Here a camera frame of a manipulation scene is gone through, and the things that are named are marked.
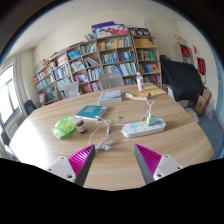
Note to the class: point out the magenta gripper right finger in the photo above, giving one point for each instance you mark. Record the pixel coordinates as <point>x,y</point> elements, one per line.
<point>154,166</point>

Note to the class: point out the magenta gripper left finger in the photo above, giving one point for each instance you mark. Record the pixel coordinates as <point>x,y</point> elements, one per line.
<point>74,168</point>

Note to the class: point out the green white charger plug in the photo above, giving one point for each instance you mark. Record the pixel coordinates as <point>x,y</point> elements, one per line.
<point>151,120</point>

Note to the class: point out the white power strip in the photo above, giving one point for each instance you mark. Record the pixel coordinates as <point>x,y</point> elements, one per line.
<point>139,129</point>

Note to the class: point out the small red-lidded jar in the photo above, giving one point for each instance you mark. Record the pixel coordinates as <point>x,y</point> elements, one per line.
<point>80,125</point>

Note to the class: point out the green plastic bag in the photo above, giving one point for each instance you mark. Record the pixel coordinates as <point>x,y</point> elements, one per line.
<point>64,127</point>

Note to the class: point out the teal book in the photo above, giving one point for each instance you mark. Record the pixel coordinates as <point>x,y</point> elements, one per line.
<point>92,112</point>

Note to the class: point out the yellow book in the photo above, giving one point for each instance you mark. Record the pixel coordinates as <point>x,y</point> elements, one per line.
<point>137,95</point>

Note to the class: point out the yellow paper stack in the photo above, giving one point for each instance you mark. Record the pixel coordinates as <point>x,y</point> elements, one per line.
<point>154,90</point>

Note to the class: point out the dark blue chair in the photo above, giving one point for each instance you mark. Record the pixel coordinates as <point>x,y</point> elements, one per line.
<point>29,107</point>

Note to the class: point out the light grey chair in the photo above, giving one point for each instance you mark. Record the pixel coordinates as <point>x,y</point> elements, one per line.
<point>71,90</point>

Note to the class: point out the grey book stack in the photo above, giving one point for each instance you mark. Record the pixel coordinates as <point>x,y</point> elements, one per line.
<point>110,97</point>

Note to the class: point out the cardboard box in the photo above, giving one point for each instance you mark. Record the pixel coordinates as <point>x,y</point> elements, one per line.
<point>203,101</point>

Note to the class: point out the white bottle red label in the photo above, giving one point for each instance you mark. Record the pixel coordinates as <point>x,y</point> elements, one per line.
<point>140,82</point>

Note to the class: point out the window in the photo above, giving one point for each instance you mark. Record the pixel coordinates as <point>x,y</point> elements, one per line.
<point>8,98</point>

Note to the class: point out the grey mesh chair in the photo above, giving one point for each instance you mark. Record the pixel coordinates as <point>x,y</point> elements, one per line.
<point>111,80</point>

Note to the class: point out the black cloth covered object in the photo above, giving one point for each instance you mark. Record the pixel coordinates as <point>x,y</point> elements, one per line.
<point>184,79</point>

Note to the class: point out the wooden bookshelf with books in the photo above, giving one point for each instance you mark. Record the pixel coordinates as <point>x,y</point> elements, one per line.
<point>84,63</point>

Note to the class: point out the posters atop bookshelf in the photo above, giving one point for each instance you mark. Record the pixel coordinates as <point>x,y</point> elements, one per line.
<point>111,29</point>

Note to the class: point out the red wall banner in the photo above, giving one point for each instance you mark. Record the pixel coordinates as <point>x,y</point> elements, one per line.
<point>201,66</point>

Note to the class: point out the small wall shelf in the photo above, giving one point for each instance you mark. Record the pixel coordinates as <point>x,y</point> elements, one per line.
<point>183,54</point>

